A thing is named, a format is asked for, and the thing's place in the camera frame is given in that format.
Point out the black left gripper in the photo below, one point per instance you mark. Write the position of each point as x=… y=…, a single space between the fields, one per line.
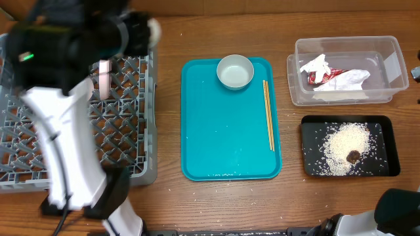
x=139 y=34

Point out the large white plate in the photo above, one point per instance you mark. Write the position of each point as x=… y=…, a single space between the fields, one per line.
x=104 y=78

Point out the small white tissue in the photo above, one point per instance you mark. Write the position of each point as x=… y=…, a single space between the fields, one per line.
x=318 y=64

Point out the pile of white rice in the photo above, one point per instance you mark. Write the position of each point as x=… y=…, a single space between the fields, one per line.
x=325 y=147

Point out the brown food scrap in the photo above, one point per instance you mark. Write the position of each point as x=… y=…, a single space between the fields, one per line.
x=353 y=157

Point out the white paper cup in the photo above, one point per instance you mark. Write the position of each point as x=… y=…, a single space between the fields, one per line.
x=155 y=32

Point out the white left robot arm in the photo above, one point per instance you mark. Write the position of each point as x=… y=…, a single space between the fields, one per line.
x=51 y=51

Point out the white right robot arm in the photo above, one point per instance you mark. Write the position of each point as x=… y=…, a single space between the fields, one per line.
x=396 y=213

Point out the black food waste tray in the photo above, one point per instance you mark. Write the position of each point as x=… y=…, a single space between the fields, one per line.
x=388 y=133

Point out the grey dish rack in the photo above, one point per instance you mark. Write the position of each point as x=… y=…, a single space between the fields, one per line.
x=124 y=127

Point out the grey saucer bowl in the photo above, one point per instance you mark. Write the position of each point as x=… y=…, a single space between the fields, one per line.
x=235 y=71

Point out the teal plastic tray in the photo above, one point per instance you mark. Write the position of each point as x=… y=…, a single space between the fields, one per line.
x=224 y=134

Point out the wooden chopstick left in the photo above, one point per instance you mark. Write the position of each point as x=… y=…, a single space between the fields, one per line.
x=267 y=115

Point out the wooden chopstick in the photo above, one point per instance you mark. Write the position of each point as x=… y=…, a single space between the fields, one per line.
x=267 y=115

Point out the wooden chopstick right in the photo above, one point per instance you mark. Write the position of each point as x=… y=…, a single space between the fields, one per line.
x=269 y=116

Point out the clear plastic bin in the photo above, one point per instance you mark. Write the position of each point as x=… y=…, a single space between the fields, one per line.
x=381 y=56

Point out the red snack wrapper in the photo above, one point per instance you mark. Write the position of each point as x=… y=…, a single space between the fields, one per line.
x=314 y=77

